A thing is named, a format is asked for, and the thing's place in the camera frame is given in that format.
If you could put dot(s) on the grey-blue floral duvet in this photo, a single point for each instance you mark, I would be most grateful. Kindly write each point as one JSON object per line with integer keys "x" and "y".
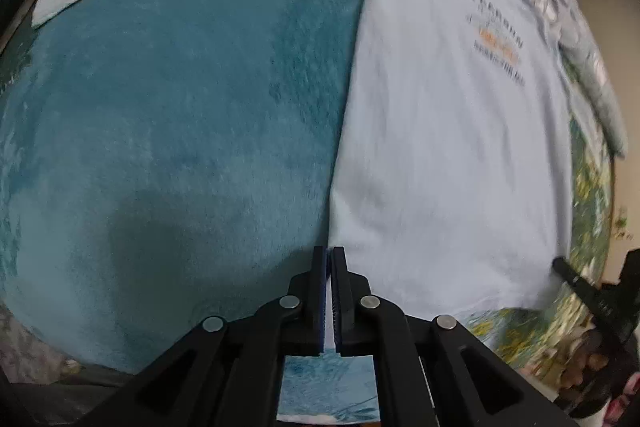
{"x": 560, "y": 6}

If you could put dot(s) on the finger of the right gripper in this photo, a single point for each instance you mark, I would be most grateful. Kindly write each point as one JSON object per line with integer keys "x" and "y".
{"x": 588, "y": 294}

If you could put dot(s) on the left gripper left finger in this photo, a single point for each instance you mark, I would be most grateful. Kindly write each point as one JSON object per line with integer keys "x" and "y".
{"x": 226, "y": 373}

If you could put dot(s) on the teal floral bed blanket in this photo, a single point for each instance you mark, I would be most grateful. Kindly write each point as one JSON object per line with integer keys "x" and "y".
{"x": 163, "y": 160}

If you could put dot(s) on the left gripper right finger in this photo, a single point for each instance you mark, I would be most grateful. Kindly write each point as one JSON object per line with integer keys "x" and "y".
{"x": 430, "y": 373}

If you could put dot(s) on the light blue long-sleeve shirt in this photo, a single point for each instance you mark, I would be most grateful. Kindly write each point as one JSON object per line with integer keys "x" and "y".
{"x": 452, "y": 190}

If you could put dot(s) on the person's right hand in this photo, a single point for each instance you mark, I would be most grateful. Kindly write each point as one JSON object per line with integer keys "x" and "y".
{"x": 586, "y": 360}

